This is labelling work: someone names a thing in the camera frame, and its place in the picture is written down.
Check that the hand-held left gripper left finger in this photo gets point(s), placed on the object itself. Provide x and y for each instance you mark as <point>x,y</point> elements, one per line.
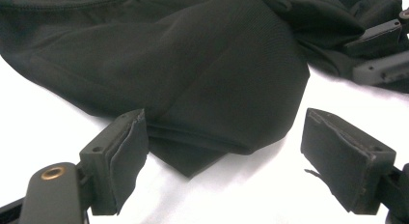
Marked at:
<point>122,166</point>

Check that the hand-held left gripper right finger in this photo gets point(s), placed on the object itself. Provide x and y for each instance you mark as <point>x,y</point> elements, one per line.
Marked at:
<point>344,162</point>

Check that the black pants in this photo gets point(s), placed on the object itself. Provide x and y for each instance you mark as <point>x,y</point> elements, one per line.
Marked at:
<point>193,72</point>

